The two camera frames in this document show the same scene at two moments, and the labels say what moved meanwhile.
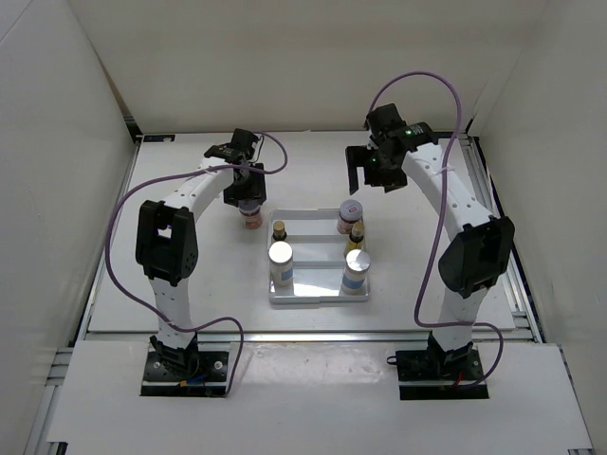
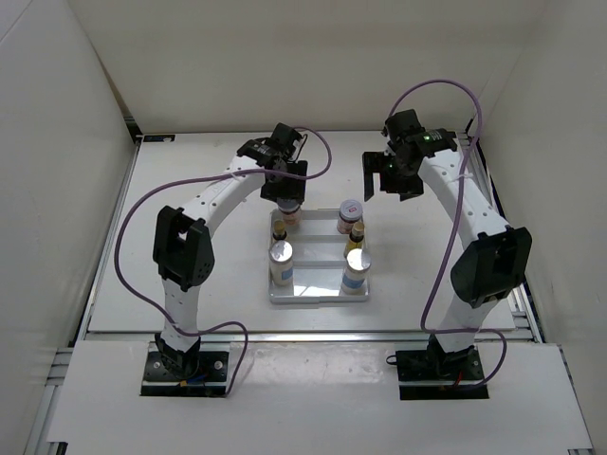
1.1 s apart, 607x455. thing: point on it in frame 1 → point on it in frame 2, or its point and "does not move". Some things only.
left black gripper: (256, 191) → (294, 190)
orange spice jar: (350, 212) does not move
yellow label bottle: (279, 230) does not move
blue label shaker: (281, 263) does not move
